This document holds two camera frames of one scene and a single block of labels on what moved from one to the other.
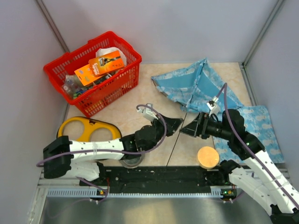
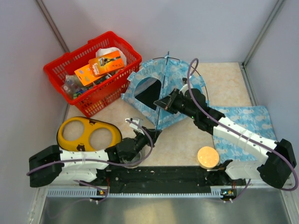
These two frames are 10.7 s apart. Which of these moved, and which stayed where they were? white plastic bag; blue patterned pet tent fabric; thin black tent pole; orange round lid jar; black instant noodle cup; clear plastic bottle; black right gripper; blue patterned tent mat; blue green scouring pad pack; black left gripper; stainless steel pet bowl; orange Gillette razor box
Moved: black left gripper; black right gripper; thin black tent pole; blue patterned pet tent fabric
Stayed: clear plastic bottle; orange Gillette razor box; black instant noodle cup; blue green scouring pad pack; blue patterned tent mat; orange round lid jar; stainless steel pet bowl; white plastic bag
